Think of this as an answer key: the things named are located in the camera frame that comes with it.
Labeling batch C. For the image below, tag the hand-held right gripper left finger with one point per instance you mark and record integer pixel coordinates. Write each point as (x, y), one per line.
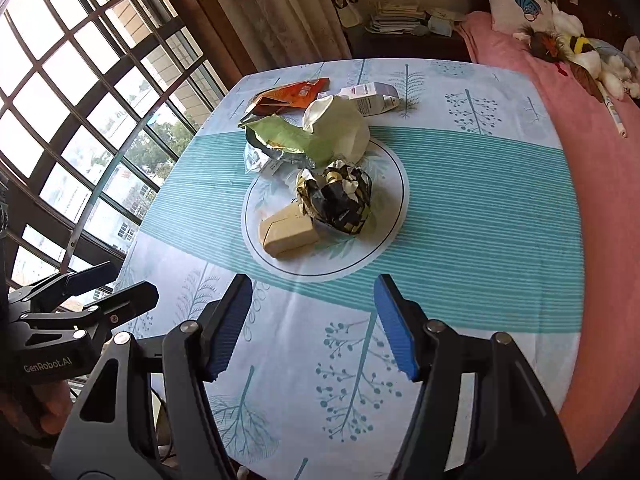
(227, 330)

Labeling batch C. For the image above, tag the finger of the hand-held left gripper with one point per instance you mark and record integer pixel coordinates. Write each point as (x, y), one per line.
(135, 297)
(90, 275)

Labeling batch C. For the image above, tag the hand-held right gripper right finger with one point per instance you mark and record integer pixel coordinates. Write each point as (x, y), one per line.
(395, 330)

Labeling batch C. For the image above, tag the white purple carton box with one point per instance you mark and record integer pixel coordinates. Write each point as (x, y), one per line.
(372, 100)

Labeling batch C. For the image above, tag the orange snack wrapper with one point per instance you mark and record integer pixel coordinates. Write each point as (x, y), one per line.
(295, 96)

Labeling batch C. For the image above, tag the person's left hand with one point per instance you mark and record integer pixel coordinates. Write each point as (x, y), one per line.
(50, 405)

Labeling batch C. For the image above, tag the tan cardboard box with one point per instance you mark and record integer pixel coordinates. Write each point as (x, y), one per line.
(287, 232)

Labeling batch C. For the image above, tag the black gold crumpled wrapper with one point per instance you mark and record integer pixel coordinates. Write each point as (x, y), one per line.
(340, 200)

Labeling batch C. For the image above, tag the tree print tablecloth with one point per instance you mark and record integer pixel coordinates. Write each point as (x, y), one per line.
(475, 210)

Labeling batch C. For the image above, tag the silver foil bag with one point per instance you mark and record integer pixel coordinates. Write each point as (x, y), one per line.
(265, 160)

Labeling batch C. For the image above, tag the window with dark grille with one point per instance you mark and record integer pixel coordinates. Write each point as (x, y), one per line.
(75, 85)

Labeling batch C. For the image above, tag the light green cream bag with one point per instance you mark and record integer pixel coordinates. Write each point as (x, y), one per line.
(335, 132)

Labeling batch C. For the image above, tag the pink bed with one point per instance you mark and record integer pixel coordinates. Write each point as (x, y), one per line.
(605, 210)

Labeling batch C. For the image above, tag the dark wooden nightstand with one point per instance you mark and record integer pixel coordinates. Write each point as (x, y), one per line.
(400, 47)

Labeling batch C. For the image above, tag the light blue packet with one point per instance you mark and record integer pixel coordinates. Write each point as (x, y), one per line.
(440, 26)

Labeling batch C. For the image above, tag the white marker pen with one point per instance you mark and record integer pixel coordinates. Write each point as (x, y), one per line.
(615, 115)

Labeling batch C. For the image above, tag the stack of papers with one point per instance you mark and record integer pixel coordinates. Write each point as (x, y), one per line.
(397, 20)

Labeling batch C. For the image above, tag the brown leaf-shaped plush toy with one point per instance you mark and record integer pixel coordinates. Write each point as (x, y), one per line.
(587, 80)

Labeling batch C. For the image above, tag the beige floral curtain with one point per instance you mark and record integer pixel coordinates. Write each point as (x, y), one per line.
(270, 10)

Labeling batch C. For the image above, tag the brown feathered plush toy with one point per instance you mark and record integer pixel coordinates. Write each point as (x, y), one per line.
(545, 45)

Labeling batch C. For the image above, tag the bee plush toy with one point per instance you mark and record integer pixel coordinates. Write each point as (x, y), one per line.
(580, 45)

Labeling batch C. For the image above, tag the white plush bear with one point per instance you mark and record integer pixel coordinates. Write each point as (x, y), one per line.
(567, 20)

